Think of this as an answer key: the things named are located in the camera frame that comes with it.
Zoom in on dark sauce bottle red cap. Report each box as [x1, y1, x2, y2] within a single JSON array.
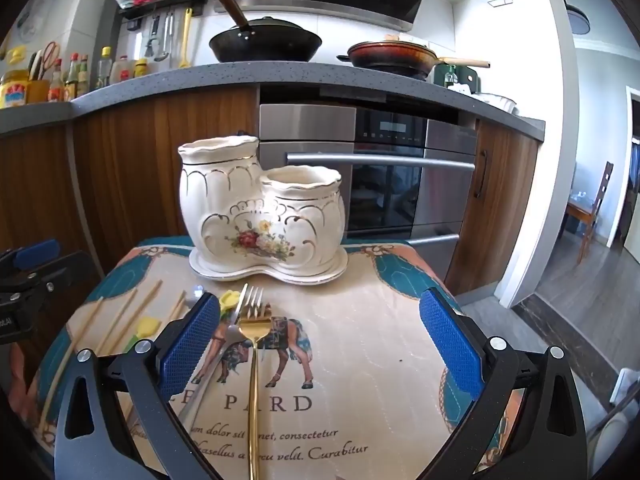
[[65, 52, 81, 100]]

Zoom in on curved wooden cabinet door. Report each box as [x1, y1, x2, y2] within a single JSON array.
[[0, 122, 81, 271]]

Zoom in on grey speckled kitchen countertop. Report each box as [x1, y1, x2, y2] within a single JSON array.
[[0, 60, 546, 142]]

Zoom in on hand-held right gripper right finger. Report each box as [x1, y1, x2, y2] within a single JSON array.
[[419, 287, 588, 480]]

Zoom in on white plastic object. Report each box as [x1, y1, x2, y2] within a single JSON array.
[[584, 367, 640, 463]]

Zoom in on printed horse tablecloth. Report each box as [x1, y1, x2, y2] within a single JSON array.
[[10, 237, 506, 480]]

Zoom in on black wall shelf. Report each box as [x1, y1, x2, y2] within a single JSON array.
[[117, 0, 210, 31]]

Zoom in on round ceiling lamp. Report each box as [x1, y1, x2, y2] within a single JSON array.
[[560, 0, 591, 36]]

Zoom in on hanging metal peeler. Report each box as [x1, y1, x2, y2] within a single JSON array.
[[144, 14, 161, 59]]

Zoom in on wooden dining chair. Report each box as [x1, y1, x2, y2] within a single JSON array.
[[565, 161, 616, 267]]

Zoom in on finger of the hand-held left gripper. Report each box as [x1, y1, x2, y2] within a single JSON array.
[[0, 239, 62, 287]]

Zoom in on red frying pan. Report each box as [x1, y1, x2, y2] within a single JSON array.
[[336, 40, 491, 81]]

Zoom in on red label sauce bottle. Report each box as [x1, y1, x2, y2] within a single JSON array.
[[48, 58, 65, 103]]

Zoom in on plastic jug red label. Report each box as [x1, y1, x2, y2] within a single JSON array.
[[111, 56, 135, 85]]

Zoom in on yellow spatula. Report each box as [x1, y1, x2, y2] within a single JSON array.
[[178, 7, 194, 69]]

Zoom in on hanging metal utensils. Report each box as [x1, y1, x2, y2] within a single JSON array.
[[154, 11, 177, 63]]

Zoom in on dark green box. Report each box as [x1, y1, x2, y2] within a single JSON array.
[[433, 65, 482, 95]]

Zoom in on white bowl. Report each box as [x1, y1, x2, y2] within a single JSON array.
[[481, 92, 518, 113]]

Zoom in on clear oil bottle yellow cap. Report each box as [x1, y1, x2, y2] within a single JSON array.
[[96, 46, 113, 92]]

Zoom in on silver fork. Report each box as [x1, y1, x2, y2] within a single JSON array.
[[177, 284, 250, 426]]

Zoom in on wooden chopstick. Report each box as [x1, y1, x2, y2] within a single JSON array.
[[166, 290, 187, 327], [96, 287, 139, 357], [112, 280, 164, 356], [39, 297, 104, 428]]

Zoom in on yellow knife block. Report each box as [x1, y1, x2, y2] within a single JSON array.
[[26, 79, 52, 105]]

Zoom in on wide wooden cabinet door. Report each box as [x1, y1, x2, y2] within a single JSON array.
[[74, 86, 260, 266]]

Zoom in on narrow wooden cabinet door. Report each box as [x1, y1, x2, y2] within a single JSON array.
[[444, 119, 541, 297]]

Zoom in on white ceramic holder tray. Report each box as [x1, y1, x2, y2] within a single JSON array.
[[189, 247, 349, 286]]

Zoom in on yellow canister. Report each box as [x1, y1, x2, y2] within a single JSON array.
[[0, 70, 30, 110]]

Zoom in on red handled scissors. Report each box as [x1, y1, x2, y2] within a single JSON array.
[[40, 41, 61, 81]]

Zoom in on white floral ceramic utensil holder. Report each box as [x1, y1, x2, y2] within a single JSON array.
[[178, 135, 347, 275]]

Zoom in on stainless steel oven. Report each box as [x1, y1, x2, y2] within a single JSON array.
[[258, 102, 479, 261]]

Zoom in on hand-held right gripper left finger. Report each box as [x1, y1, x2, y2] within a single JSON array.
[[52, 292, 223, 480]]

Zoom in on black wok with wooden handle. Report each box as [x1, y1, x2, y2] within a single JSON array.
[[209, 0, 323, 64]]

